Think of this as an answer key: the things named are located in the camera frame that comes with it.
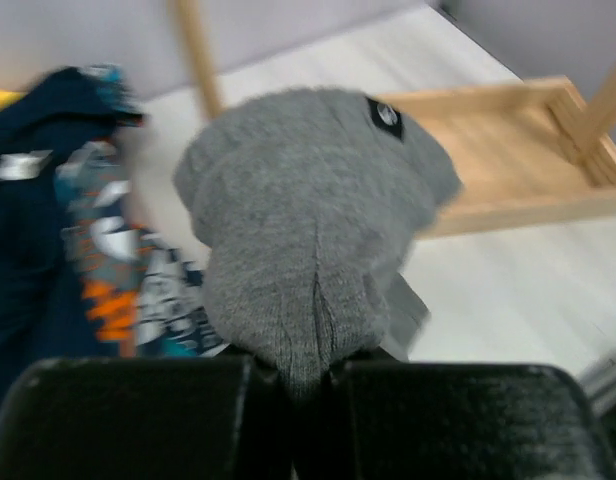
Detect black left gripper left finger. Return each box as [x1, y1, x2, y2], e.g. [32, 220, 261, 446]
[0, 356, 291, 479]

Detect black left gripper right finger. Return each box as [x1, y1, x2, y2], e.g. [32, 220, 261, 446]
[295, 352, 616, 479]

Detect patterned blue orange shorts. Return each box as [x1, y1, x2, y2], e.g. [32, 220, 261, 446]
[55, 62, 229, 360]

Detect navy blue shorts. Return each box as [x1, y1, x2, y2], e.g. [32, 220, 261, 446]
[0, 65, 143, 404]

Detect grey shorts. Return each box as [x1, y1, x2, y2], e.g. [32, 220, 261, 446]
[173, 88, 462, 402]

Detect wooden clothes rack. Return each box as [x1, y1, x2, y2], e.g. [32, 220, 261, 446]
[173, 1, 616, 242]

